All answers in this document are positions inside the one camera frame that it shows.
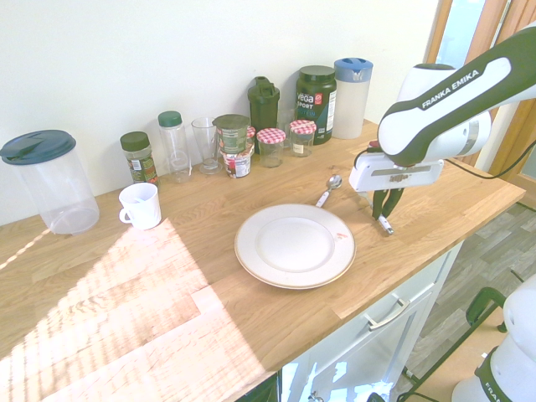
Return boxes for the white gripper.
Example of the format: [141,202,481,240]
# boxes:
[348,151,445,220]

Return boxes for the white plate with gold rim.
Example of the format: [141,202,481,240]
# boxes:
[234,203,357,290]

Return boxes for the white drawer front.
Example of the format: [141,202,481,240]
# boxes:
[329,245,465,351]

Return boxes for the translucent pitcher with blue lid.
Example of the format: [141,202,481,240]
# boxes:
[332,57,374,140]

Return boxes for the dark protein powder tub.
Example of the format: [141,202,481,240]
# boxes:
[295,64,338,146]

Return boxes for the dark green clamp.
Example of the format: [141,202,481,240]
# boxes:
[466,286,508,326]

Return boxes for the white yogurt cup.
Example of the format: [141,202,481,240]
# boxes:
[220,149,254,179]

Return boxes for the dark green shaker bottle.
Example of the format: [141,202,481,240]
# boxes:
[246,75,281,135]

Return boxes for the white cabinet door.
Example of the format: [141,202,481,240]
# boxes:
[282,288,439,402]

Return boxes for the green yogurt cup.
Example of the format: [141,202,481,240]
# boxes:
[212,114,251,155]

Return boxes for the tall clear glass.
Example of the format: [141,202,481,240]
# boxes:
[191,117,224,176]

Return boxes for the clear bottle with green lid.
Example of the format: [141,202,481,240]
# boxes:
[157,110,193,184]

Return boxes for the white mug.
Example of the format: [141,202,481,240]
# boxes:
[118,182,163,231]

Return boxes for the spice jar with dark lid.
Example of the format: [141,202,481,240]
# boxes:
[119,131,160,188]

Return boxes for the clear container dark blue lid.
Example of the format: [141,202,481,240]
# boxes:
[0,128,101,235]

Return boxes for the white-handled metal spoon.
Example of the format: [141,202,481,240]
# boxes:
[314,174,343,209]

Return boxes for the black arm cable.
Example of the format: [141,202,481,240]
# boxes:
[447,140,536,181]

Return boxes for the silver drawer handle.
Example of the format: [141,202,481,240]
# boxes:
[363,297,410,332]

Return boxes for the black floor cables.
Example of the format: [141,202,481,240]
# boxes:
[395,362,456,402]

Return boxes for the wooden door frame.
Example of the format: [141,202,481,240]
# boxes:
[422,0,536,181]

